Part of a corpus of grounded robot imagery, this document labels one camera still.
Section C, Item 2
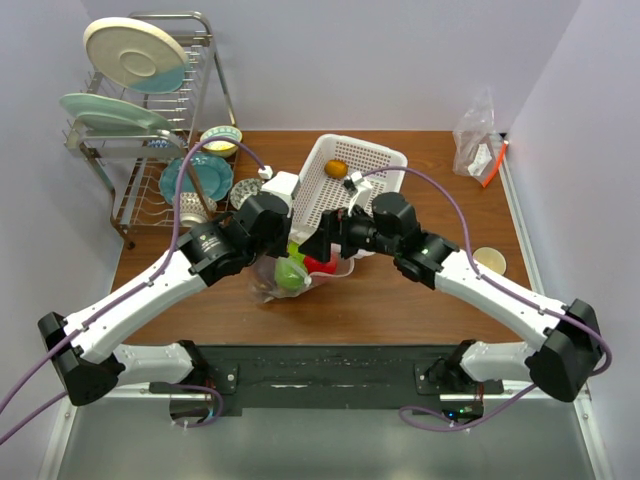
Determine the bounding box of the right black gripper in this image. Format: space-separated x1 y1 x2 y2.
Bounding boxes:
299 200 400 264

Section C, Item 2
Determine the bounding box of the green leafy toy fruit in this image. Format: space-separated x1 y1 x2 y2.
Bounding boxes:
287 241 305 260

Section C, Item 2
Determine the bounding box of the white perforated plastic basket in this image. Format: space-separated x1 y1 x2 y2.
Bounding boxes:
290 134 408 259

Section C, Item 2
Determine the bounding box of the red apple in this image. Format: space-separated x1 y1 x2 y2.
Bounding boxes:
303 256 338 275

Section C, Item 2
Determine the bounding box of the clear polka dot zip bag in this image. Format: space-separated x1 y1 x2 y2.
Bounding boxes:
248 240 355 303

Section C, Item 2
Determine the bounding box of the green custard apple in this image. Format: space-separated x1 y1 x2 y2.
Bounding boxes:
274 258 308 292

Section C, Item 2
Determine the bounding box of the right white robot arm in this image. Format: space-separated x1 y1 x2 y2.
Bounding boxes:
299 193 604 402

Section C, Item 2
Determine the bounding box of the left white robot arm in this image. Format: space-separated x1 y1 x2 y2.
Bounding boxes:
38 192 293 406

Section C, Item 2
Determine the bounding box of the clear bag with orange zipper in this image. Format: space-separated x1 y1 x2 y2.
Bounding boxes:
453 88 509 188

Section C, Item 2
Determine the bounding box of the grey leaf patterned bowl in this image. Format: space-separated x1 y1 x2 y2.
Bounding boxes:
229 178 263 210

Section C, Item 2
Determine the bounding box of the brown orange fruit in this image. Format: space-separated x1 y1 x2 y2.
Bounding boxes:
324 159 348 179

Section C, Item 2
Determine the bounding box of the teal scalloped plate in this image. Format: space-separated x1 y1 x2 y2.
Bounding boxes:
159 153 234 205

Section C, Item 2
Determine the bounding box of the brown patterned small bowl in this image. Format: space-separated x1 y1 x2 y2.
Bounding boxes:
173 192 217 228

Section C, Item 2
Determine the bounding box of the teal yellow patterned bowl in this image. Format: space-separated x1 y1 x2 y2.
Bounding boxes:
200 125 243 158

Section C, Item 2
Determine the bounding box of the blue patterned small dish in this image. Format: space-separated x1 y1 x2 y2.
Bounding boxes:
146 138 187 149

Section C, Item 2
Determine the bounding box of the cream ceramic mug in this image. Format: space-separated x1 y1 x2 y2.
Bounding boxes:
473 246 507 275

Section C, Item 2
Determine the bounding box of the metal dish rack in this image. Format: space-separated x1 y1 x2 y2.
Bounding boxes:
65 11 236 249

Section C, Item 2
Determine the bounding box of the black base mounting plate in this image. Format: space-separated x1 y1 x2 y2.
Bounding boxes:
144 343 506 419

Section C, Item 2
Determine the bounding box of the mint green plate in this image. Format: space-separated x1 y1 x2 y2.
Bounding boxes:
59 93 173 131

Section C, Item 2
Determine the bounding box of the cream and teal large plate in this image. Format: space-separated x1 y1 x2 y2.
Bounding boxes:
83 17 189 94

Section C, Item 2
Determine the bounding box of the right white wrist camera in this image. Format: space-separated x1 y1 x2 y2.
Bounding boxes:
343 171 373 215

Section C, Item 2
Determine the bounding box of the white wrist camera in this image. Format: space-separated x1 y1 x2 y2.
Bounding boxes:
343 171 373 215
258 166 301 207

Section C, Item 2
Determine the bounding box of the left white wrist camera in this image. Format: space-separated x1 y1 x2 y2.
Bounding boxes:
258 166 301 207

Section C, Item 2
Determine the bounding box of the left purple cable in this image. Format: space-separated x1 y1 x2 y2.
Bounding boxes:
0 138 274 446

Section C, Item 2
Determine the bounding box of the purple cable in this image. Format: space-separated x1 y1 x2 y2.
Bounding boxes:
0 138 274 446
357 166 614 432

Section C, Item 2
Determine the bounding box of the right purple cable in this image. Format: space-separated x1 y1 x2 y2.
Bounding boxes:
357 166 614 432

